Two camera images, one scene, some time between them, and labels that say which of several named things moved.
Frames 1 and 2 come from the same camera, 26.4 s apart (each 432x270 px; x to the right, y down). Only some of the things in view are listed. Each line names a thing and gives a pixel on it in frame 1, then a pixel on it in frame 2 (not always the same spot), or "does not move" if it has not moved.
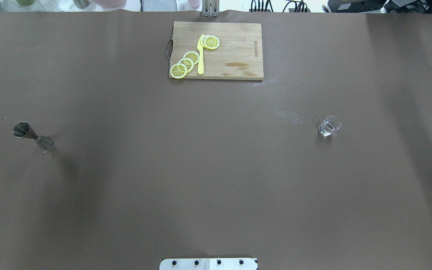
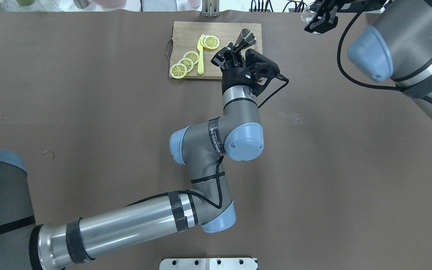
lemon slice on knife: [210, 42] does not move
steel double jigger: [23, 129] -> [246, 38]
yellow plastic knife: [200, 69] does not move
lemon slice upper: [193, 56] does not move
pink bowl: [110, 3] does not move
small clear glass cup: [331, 123] -> [307, 14]
